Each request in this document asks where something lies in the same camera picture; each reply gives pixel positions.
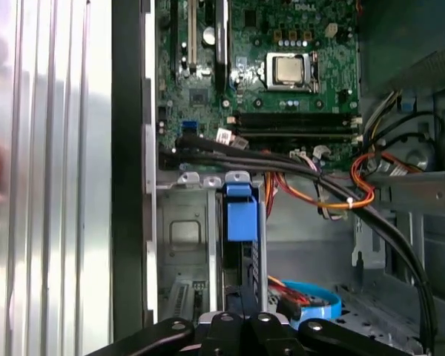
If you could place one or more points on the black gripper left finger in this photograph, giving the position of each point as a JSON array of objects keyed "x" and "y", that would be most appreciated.
[{"x": 155, "y": 335}]

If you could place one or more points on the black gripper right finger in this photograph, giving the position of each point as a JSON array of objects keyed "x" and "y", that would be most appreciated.
[{"x": 341, "y": 337}]

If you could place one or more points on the hard disk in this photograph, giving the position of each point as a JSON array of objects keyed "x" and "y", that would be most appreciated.
[{"x": 241, "y": 219}]

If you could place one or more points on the metal disk bay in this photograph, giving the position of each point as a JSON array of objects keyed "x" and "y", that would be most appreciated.
[{"x": 185, "y": 230}]

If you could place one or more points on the metal drive cage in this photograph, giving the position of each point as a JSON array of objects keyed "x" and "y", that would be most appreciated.
[{"x": 430, "y": 193}]

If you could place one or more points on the black open PC case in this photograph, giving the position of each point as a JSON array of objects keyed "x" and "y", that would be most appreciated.
[{"x": 128, "y": 148}]

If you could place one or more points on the black RAM slot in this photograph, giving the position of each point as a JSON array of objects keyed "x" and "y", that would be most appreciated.
[
  {"x": 293, "y": 131},
  {"x": 293, "y": 118}
]

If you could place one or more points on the green motherboard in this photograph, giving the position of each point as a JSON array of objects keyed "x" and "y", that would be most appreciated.
[{"x": 252, "y": 100}]

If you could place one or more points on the silver CPU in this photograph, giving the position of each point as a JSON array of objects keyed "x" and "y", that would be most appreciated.
[{"x": 290, "y": 71}]

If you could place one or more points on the CPU socket with metal cover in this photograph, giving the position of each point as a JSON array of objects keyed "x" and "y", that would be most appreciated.
[{"x": 270, "y": 70}]

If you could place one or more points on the black expansion slot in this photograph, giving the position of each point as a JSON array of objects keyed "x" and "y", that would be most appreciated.
[{"x": 174, "y": 37}]

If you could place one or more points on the white expansion slot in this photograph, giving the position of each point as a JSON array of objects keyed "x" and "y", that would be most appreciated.
[{"x": 191, "y": 33}]

